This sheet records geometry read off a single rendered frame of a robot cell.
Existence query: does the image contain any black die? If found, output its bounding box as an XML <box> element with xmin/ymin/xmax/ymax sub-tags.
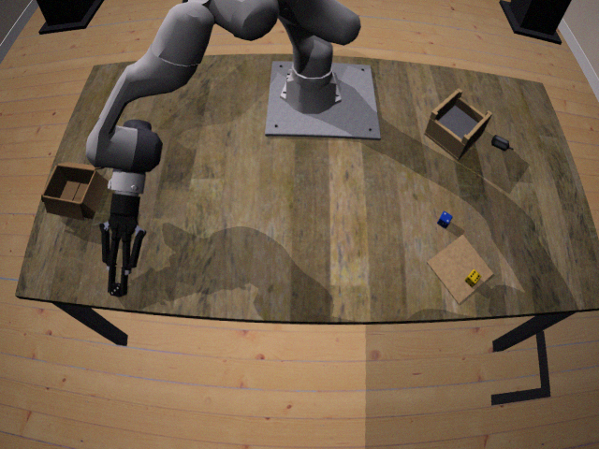
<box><xmin>110</xmin><ymin>282</ymin><xmax>122</xmax><ymax>297</ymax></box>

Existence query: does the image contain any yellow die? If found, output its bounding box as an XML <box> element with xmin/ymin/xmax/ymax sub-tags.
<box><xmin>465</xmin><ymin>269</ymin><xmax>481</xmax><ymax>287</ymax></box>

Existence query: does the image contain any open brown cardboard box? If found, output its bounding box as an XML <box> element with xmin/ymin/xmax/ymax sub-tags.
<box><xmin>41</xmin><ymin>162</ymin><xmax>108</xmax><ymax>220</ymax></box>

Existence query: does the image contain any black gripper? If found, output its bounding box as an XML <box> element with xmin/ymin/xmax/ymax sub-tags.
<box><xmin>99</xmin><ymin>194</ymin><xmax>146</xmax><ymax>296</ymax></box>

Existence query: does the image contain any tan flat mat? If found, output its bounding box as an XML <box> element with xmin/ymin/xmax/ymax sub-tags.
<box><xmin>427</xmin><ymin>235</ymin><xmax>493</xmax><ymax>304</ymax></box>

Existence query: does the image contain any brown wooden open-top crate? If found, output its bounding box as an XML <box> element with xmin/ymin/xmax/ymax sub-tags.
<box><xmin>424</xmin><ymin>89</ymin><xmax>492</xmax><ymax>161</ymax></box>

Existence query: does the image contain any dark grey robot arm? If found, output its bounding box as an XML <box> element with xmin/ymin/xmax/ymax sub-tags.
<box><xmin>86</xmin><ymin>0</ymin><xmax>361</xmax><ymax>196</ymax></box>

